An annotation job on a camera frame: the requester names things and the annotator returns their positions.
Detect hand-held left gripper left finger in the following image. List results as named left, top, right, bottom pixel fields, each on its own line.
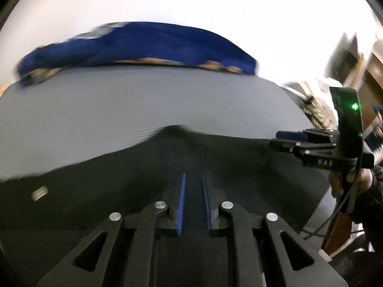
left=36, top=173, right=186, bottom=287

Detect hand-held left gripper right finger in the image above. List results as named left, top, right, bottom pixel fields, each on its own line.
left=201, top=173, right=349, bottom=287

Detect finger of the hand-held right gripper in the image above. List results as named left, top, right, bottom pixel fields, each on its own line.
left=275, top=128, right=339, bottom=143
left=268, top=140, right=339, bottom=158

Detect black pants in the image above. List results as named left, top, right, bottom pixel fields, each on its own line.
left=0, top=125, right=333, bottom=287

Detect person's right forearm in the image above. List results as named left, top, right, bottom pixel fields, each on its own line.
left=349, top=165, right=383, bottom=226

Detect person's right hand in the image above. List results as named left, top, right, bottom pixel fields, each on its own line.
left=328, top=167, right=374, bottom=214

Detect black and cream striped cloth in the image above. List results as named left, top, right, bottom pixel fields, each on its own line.
left=301, top=94, right=340, bottom=130

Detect grey cushion with white piping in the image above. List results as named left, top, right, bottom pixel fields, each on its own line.
left=281, top=81, right=313, bottom=103

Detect brown wooden furniture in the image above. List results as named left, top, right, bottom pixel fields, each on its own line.
left=325, top=31, right=383, bottom=117

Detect blue floral blanket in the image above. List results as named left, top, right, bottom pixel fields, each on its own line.
left=16, top=21, right=259, bottom=87

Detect black cable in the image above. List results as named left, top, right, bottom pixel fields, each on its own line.
left=299, top=170, right=361, bottom=241

